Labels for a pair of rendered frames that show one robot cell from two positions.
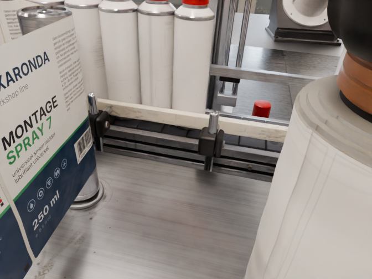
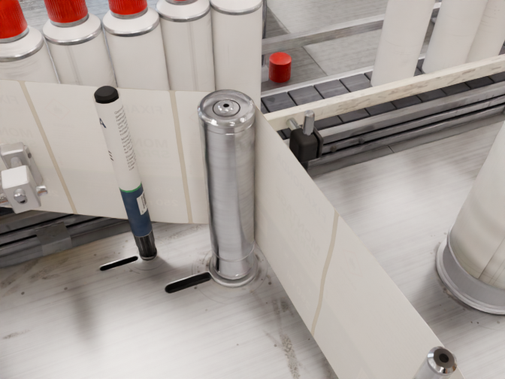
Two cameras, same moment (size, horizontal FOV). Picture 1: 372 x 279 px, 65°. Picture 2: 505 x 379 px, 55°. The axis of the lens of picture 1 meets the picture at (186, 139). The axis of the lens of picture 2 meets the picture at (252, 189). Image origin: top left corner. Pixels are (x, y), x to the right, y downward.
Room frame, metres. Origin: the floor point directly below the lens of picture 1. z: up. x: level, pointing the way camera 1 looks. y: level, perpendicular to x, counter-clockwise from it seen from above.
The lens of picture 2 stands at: (0.00, 0.23, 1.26)
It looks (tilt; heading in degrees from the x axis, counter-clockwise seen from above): 47 degrees down; 327
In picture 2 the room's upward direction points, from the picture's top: straight up
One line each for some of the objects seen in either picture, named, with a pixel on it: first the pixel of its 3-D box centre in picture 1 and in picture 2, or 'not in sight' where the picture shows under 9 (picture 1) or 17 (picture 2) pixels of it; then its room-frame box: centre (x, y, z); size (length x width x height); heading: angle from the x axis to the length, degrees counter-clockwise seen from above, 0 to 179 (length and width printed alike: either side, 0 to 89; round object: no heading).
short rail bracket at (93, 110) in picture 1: (103, 126); not in sight; (0.35, 0.12, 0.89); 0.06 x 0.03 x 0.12; 169
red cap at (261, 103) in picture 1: (261, 110); (279, 67); (0.51, -0.15, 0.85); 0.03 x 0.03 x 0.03
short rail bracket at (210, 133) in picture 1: (210, 151); (306, 153); (0.31, -0.03, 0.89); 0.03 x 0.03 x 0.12; 79
